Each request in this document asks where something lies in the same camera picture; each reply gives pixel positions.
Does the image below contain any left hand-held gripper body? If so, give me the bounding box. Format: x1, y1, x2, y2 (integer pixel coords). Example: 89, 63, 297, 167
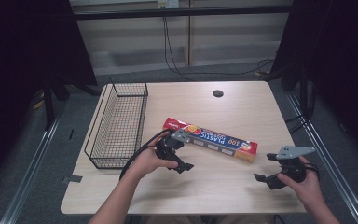
154, 128, 191, 171

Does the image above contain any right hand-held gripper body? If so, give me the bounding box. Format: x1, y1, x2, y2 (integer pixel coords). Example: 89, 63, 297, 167
275, 145, 317, 185

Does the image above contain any long plastic wrap box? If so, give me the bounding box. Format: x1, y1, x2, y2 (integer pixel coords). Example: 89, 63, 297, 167
162, 117, 259, 163

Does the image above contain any person's right hand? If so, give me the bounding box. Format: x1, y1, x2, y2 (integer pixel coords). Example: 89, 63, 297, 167
276, 155, 324, 213

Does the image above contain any person's left hand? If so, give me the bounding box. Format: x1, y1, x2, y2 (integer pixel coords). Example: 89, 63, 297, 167
126, 132, 180, 182

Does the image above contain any black metal stand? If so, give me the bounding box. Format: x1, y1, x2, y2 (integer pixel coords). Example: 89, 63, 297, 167
287, 62, 312, 119
42, 74, 73, 131

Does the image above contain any grey tape piece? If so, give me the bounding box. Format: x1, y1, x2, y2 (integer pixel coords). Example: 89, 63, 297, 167
61, 175, 84, 185

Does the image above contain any black curtain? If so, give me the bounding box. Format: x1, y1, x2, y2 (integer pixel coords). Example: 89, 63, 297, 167
0, 0, 99, 191
268, 0, 358, 166

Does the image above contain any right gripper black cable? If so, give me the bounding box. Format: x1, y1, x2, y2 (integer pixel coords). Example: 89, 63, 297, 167
303, 162, 320, 179

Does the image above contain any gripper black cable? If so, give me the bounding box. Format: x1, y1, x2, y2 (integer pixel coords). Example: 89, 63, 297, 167
303, 162, 320, 179
118, 129, 171, 181

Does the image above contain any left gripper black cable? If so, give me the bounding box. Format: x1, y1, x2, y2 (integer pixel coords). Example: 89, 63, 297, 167
118, 129, 171, 181

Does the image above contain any metal floor rail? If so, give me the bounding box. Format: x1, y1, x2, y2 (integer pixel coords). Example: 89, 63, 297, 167
0, 113, 62, 224
285, 91, 358, 224

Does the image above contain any bundle of black floor cables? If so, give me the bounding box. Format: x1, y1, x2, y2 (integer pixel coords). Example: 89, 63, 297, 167
284, 87, 318, 135

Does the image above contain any black wire basket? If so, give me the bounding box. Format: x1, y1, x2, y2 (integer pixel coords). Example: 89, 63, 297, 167
84, 77, 149, 170

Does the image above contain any black floor cable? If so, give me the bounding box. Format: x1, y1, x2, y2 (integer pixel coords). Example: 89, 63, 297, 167
162, 7, 276, 83

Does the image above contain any black horizontal rail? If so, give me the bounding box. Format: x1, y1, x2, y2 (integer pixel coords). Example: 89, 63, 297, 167
73, 5, 293, 21

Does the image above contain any white wall outlet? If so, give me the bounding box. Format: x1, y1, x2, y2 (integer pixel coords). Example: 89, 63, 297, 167
157, 0, 180, 9

